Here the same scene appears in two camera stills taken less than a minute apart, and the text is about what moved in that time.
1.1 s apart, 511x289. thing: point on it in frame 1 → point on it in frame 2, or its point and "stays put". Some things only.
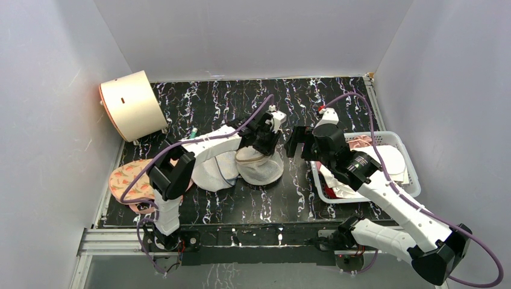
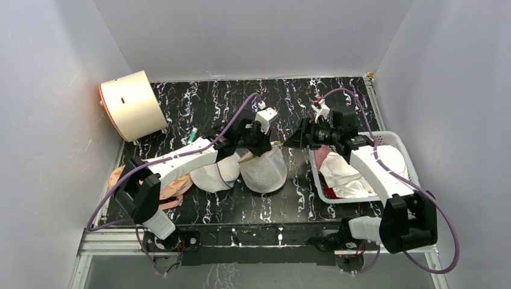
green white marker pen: (194, 133) stays put
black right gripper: (302, 139) → (305, 134)
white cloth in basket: (394, 164) stays put
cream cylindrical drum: (132, 106) stays put
